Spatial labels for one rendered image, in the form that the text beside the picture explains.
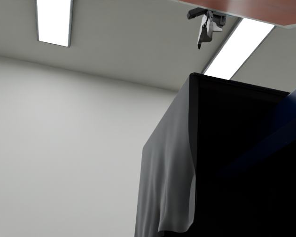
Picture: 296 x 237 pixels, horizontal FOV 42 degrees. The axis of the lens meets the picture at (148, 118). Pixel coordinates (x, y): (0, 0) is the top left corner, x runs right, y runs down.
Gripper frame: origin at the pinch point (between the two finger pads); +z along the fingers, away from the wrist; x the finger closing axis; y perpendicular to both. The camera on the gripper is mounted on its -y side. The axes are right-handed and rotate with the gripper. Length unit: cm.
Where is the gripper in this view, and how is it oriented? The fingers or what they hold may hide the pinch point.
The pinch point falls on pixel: (202, 43)
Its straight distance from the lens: 163.3
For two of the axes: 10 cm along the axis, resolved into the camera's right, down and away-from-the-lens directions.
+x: -1.8, 1.1, 9.8
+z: -1.6, 9.8, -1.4
